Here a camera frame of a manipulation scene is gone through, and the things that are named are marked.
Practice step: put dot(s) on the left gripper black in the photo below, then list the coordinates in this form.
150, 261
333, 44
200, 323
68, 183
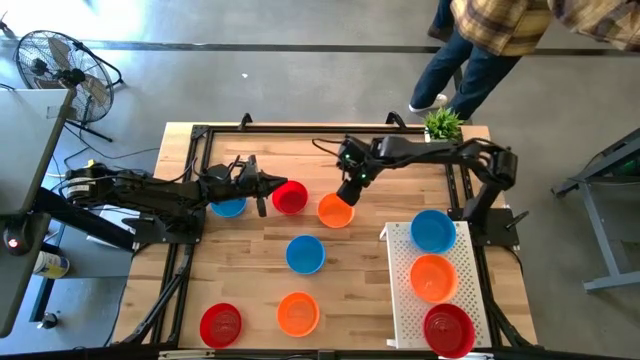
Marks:
230, 182

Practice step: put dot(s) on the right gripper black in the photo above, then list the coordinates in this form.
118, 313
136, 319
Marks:
357, 160

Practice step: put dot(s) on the red plastic mini bowl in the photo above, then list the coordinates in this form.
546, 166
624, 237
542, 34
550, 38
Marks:
449, 331
291, 199
220, 326

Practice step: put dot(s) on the orange plastic mini bowl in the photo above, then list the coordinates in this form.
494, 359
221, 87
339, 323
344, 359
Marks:
433, 279
332, 215
298, 315

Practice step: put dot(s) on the blue plastic mini bowl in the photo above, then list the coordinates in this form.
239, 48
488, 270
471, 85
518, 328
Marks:
433, 232
305, 255
230, 208

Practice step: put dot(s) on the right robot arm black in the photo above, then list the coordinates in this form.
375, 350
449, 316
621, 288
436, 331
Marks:
425, 149

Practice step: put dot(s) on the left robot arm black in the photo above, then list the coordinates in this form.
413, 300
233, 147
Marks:
150, 192

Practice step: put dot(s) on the white perforated metal rack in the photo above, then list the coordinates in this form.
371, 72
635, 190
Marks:
400, 280

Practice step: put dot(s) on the green plant in white pot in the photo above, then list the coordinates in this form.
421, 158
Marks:
442, 125

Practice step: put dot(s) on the white paper sheet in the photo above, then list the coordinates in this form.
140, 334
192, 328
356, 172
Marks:
112, 217

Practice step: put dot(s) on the yellow plug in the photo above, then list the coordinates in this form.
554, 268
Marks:
91, 163

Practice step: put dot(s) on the person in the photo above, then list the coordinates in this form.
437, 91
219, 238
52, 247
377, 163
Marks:
442, 12
500, 20

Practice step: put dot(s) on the black floor fan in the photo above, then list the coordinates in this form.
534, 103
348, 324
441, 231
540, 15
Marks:
65, 75

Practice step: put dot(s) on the white labelled canister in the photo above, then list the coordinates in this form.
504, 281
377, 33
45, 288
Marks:
50, 265

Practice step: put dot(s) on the grey workstation desk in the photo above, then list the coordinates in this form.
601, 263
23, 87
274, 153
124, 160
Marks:
25, 150

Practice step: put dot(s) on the black device with red light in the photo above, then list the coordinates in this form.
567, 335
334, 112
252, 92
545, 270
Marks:
20, 230

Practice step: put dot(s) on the grey metal stand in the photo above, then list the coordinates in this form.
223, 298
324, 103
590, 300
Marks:
606, 235

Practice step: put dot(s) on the black aluminium table frame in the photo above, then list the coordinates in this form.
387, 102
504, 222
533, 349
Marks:
300, 129

